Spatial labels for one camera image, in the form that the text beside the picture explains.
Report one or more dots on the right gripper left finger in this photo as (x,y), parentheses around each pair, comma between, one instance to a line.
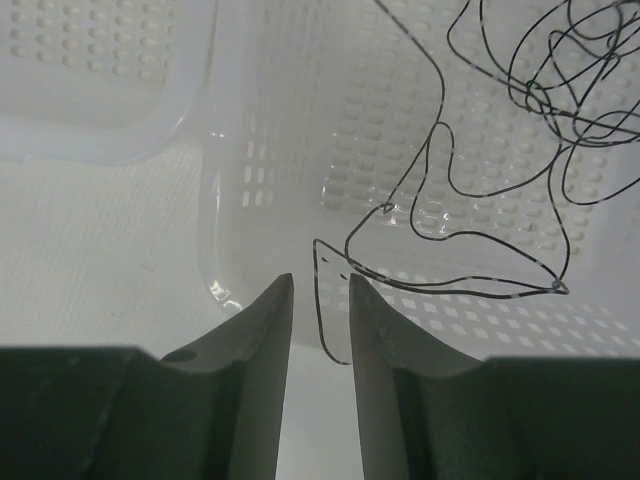
(211,409)

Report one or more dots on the white perforated basket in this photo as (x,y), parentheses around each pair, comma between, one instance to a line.
(101,82)
(476,161)

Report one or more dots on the middle white perforated basket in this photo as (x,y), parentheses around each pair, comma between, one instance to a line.
(101,82)

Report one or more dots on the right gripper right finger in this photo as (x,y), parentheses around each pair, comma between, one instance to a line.
(426,410)

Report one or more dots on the right white perforated basket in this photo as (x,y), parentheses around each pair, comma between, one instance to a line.
(476,161)

